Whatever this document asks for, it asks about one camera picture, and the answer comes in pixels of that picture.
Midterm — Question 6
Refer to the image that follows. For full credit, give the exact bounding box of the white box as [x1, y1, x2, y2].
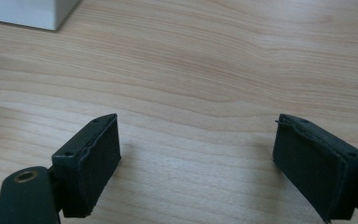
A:
[0, 0, 82, 33]

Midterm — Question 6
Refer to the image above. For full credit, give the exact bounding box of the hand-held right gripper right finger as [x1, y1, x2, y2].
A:
[272, 113, 358, 224]

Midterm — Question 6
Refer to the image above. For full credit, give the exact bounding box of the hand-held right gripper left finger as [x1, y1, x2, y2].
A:
[51, 113, 122, 218]

